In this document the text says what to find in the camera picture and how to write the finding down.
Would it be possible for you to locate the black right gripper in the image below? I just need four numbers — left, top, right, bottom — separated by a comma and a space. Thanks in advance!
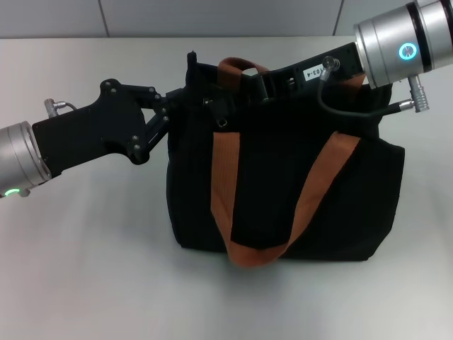
207, 42, 367, 123

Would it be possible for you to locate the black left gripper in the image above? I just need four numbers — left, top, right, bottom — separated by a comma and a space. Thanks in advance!
32, 79, 190, 178

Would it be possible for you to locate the black tote bag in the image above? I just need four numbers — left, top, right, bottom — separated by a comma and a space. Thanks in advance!
165, 50, 406, 270

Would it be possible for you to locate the left gripper cable, metal plug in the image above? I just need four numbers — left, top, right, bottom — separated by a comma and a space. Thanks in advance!
42, 98, 77, 118

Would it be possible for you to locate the gripper cable, metal plug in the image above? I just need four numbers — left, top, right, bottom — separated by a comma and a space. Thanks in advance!
316, 55, 431, 122
42, 98, 77, 118

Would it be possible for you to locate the right gripper cable, metal plug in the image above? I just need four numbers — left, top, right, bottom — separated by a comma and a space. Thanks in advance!
316, 55, 431, 122

